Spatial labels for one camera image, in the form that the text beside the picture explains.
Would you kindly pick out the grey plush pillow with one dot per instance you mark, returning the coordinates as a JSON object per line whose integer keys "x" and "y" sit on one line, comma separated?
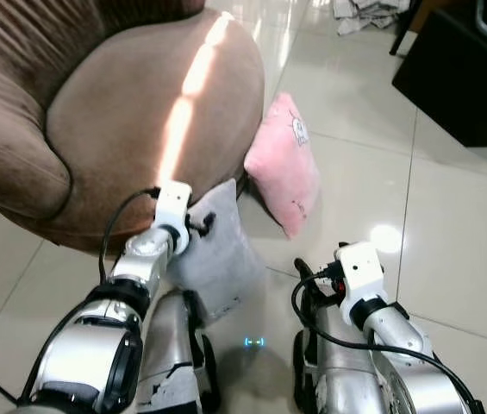
{"x": 221, "y": 254}

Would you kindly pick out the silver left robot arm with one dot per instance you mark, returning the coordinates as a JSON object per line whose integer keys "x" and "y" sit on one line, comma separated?
{"x": 88, "y": 345}

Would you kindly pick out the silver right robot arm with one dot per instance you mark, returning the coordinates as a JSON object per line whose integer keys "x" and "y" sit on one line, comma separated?
{"x": 407, "y": 354}

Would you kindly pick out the pink plush pillow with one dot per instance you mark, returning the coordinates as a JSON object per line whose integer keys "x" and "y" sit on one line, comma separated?
{"x": 283, "y": 168}

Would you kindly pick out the brown round fabric sofa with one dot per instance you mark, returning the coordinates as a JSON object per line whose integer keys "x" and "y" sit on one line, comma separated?
{"x": 114, "y": 112}

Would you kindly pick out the silver right robot leg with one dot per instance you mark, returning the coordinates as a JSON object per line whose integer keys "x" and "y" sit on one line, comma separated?
{"x": 338, "y": 379}

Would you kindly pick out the silver robot leg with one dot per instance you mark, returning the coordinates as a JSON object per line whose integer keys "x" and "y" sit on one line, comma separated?
{"x": 338, "y": 379}
{"x": 170, "y": 354}

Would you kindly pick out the silver left robot leg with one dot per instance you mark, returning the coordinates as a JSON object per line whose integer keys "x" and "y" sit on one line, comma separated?
{"x": 170, "y": 354}

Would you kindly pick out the black low cabinet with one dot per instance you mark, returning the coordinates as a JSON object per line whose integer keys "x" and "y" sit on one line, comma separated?
{"x": 463, "y": 82}

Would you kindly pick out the dark wooden furniture leg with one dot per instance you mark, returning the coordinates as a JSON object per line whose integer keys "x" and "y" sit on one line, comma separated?
{"x": 403, "y": 26}

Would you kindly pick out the white crumpled cloth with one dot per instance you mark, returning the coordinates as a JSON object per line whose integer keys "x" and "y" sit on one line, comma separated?
{"x": 365, "y": 14}

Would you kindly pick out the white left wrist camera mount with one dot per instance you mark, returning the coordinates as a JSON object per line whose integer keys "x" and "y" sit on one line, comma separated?
{"x": 172, "y": 205}

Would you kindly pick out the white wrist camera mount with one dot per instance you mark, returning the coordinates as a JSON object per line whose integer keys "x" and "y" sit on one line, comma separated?
{"x": 172, "y": 205}
{"x": 362, "y": 272}

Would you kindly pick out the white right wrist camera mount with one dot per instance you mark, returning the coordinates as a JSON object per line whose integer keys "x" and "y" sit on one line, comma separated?
{"x": 362, "y": 272}

